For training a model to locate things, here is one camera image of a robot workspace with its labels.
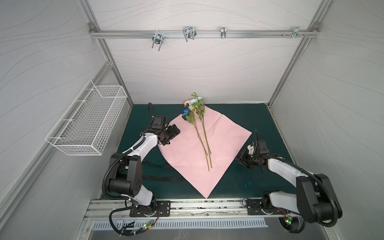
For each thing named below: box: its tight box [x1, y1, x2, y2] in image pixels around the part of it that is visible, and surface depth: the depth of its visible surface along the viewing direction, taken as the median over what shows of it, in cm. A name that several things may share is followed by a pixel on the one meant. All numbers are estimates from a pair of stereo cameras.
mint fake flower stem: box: [189, 92, 205, 115], surface depth 113 cm
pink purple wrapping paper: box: [158, 106, 252, 199], surface depth 97 cm
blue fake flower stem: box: [181, 108, 196, 128], surface depth 113 cm
